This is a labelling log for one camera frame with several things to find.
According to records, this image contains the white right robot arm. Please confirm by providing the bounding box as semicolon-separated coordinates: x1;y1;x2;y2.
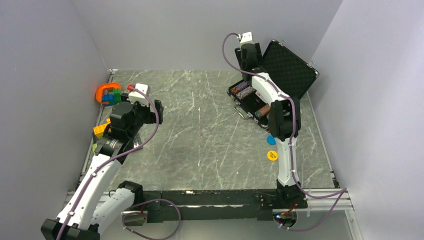
239;43;302;208

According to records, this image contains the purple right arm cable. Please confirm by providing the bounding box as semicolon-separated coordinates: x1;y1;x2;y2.
221;32;349;232

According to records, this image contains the yellow dealer button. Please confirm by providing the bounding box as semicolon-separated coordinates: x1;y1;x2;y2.
267;150;279;162

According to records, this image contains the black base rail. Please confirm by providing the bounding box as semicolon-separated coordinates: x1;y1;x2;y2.
125;184;308;223

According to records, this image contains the aluminium frame rail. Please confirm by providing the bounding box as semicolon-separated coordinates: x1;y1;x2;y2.
61;188;355;216

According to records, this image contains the blue orange ten chip stack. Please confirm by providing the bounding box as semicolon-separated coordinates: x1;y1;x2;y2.
235;86;256;101

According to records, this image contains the blue round button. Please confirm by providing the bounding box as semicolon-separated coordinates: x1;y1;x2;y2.
266;135;277;146

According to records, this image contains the black poker chip case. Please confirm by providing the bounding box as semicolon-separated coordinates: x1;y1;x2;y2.
226;40;319;129

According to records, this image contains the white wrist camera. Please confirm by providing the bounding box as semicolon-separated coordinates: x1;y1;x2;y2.
128;83;151;107
239;31;255;45

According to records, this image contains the purple poker chip stack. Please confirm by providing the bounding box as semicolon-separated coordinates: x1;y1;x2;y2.
233;81;249;94

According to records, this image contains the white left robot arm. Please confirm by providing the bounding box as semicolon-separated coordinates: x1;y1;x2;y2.
40;99;164;240

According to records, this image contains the perforated metal plate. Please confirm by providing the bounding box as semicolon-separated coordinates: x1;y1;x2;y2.
133;133;143;151

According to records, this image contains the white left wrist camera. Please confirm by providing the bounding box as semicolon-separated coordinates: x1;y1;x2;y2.
128;83;151;107

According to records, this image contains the green toy block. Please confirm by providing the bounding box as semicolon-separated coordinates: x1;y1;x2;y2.
112;88;122;103

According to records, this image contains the blue toy block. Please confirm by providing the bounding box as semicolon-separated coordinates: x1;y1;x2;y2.
101;94;115;104

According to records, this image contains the yellow toy block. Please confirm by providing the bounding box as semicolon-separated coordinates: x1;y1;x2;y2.
93;118;111;140

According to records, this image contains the red poker chip stack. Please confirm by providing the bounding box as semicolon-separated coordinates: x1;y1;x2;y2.
257;104;271;117

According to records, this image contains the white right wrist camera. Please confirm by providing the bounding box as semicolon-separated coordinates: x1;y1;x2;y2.
239;31;255;45

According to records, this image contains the orange plastic bowl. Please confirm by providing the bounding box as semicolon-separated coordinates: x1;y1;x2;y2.
95;82;122;103

